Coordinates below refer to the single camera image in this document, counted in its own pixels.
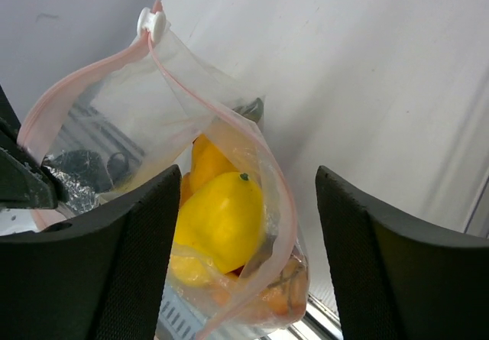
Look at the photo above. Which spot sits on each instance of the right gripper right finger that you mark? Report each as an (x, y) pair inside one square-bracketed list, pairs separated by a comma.
[(396, 276)]

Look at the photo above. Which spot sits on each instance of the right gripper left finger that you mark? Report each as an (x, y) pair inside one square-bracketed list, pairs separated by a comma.
[(99, 275)]

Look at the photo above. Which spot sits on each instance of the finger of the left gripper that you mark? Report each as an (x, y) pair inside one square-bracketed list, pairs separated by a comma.
[(24, 184)]

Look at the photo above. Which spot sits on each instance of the orange potato piece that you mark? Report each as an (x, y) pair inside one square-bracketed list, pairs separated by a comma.
[(284, 299)]

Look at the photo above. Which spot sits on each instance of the yellow mango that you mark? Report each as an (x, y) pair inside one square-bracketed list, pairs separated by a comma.
[(219, 227)]

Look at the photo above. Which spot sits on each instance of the clear zip top bag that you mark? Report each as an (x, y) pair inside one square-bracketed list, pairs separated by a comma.
[(110, 127)]

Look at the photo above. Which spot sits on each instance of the yellow lemon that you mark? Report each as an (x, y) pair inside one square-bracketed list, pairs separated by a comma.
[(208, 162)]

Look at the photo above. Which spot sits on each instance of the white slotted cable duct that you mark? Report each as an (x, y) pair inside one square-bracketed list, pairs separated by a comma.
[(177, 319)]

